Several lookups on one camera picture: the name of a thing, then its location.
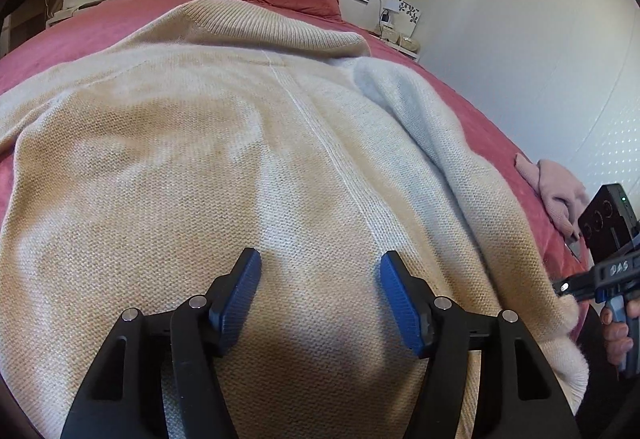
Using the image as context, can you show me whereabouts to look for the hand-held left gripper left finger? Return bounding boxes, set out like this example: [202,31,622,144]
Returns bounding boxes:
[60,247,262,439]

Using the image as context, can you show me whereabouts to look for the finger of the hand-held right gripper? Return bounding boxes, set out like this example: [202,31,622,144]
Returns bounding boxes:
[552,271,598,304]

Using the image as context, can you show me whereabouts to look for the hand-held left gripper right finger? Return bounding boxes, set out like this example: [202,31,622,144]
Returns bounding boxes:
[380,250,583,439]

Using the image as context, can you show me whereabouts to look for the beige knit sweater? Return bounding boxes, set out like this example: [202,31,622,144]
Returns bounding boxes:
[0,0,591,439]

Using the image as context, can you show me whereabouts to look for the person's right hand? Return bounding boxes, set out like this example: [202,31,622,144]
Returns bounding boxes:
[599,296,640,377]

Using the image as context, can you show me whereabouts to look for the smartphone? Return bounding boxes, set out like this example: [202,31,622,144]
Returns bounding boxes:
[562,236,586,262]

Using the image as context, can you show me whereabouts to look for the light pink knit garment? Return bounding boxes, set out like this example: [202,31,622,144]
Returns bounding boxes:
[515,154,590,240]

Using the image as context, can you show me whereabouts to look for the person's dark clothing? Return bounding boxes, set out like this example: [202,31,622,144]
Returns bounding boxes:
[572,306,626,439]

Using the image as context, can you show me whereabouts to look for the pink bed blanket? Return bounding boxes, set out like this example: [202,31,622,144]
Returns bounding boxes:
[0,0,588,350]

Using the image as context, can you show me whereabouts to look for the white bedside shelf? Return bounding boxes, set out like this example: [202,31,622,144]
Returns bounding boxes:
[372,26,421,62]

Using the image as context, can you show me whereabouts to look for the white nightstand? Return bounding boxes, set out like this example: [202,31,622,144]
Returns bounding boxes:
[45,1,108,30]

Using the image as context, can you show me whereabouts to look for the wooden desk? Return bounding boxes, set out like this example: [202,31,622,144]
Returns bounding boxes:
[7,0,66,54]

